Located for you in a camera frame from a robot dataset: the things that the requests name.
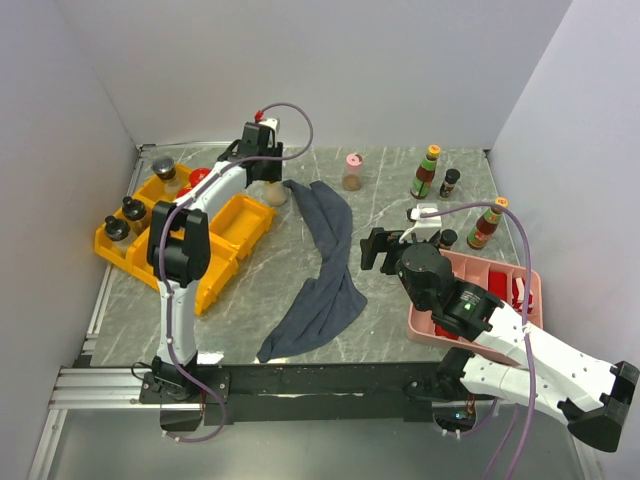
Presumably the pink lid spice shaker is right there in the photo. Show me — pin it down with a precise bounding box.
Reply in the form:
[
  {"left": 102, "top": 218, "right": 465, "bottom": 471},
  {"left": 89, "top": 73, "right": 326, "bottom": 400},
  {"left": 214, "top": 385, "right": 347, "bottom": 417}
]
[{"left": 342, "top": 153, "right": 363, "bottom": 191}]

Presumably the red packet in tray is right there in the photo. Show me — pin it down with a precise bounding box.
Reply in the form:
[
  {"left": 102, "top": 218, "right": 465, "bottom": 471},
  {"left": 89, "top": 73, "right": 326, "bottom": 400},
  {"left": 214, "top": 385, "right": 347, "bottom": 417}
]
[{"left": 488, "top": 269, "right": 513, "bottom": 303}]

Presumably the red white packet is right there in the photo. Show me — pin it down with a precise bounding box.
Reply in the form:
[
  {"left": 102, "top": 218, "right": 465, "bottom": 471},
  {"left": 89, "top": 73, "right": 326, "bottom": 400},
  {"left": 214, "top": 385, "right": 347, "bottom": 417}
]
[{"left": 511, "top": 277, "right": 535, "bottom": 314}]

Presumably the yellow-green lid spice shaker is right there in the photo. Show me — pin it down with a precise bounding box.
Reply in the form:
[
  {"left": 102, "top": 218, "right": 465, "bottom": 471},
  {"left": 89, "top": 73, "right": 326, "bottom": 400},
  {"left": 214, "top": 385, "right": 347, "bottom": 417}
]
[{"left": 265, "top": 181, "right": 288, "bottom": 207}]

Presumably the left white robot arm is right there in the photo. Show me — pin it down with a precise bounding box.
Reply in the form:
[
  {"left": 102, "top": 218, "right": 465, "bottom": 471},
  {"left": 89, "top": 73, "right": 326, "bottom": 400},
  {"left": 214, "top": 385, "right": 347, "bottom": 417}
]
[{"left": 147, "top": 118, "right": 283, "bottom": 402}]

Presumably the red label sauce bottle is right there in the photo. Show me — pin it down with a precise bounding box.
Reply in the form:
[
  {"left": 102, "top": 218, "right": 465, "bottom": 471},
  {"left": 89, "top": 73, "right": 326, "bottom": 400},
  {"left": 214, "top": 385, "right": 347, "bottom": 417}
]
[{"left": 467, "top": 197, "right": 509, "bottom": 250}]

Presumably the black lid spice jar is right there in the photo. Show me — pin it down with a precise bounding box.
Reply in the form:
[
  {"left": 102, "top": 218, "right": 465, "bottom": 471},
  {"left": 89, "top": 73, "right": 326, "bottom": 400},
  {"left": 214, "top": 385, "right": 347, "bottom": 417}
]
[{"left": 152, "top": 156, "right": 182, "bottom": 198}]

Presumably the red lid sauce jar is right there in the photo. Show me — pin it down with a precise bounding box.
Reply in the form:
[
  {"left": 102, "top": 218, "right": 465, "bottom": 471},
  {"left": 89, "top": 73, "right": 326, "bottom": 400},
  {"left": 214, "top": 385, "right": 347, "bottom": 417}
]
[
  {"left": 176, "top": 186, "right": 192, "bottom": 199},
  {"left": 189, "top": 167, "right": 211, "bottom": 187}
]

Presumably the yellow compartment bin tray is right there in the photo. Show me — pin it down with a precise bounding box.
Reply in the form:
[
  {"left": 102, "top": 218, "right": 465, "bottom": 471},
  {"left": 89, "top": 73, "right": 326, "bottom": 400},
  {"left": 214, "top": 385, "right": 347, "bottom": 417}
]
[{"left": 94, "top": 194, "right": 276, "bottom": 316}]

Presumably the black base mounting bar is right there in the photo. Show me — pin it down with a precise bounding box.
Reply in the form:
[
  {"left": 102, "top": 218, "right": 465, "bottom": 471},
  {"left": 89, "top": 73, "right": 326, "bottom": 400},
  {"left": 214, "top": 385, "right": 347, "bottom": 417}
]
[{"left": 139, "top": 357, "right": 473, "bottom": 433}]

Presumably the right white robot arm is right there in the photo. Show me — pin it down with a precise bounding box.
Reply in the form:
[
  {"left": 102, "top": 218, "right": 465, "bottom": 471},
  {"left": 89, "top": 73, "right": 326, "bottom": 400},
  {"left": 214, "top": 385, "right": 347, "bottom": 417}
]
[{"left": 360, "top": 227, "right": 639, "bottom": 453}]

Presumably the dark blue cloth towel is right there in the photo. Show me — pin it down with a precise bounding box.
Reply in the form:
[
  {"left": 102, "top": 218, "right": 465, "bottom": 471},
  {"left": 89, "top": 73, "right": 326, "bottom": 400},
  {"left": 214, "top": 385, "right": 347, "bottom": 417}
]
[{"left": 256, "top": 180, "right": 367, "bottom": 363}]

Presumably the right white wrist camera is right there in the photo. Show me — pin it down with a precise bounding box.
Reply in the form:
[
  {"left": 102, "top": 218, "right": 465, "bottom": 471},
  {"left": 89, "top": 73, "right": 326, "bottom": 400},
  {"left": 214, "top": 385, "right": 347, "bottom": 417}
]
[{"left": 399, "top": 203, "right": 442, "bottom": 243}]

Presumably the small black pepper bottle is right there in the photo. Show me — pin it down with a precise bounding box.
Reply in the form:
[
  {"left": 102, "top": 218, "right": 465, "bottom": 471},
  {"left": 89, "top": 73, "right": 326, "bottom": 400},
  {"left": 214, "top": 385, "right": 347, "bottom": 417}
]
[{"left": 439, "top": 168, "right": 461, "bottom": 199}]

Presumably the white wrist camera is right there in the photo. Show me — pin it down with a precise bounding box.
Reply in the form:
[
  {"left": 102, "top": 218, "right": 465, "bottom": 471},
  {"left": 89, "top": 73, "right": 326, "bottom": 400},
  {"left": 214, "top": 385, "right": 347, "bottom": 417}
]
[
  {"left": 399, "top": 203, "right": 442, "bottom": 243},
  {"left": 254, "top": 110, "right": 280, "bottom": 147}
]

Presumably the pink compartment tray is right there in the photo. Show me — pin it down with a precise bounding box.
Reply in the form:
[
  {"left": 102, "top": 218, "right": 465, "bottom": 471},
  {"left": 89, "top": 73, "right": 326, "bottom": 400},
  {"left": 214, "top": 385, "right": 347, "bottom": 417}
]
[{"left": 406, "top": 250, "right": 543, "bottom": 366}]

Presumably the green label sauce bottle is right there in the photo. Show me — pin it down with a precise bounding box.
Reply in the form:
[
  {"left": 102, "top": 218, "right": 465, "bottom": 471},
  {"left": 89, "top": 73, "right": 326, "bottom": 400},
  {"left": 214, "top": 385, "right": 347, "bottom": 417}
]
[{"left": 410, "top": 144, "right": 441, "bottom": 199}]

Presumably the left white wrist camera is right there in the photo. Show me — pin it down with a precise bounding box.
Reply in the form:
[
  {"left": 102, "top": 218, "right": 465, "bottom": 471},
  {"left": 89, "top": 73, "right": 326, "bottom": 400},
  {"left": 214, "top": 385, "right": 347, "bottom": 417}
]
[{"left": 254, "top": 110, "right": 280, "bottom": 147}]

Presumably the black cap salt grinder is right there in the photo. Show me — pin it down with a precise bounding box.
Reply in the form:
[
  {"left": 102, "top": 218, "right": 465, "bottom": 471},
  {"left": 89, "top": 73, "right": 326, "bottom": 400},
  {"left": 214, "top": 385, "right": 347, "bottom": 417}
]
[{"left": 122, "top": 196, "right": 147, "bottom": 235}]

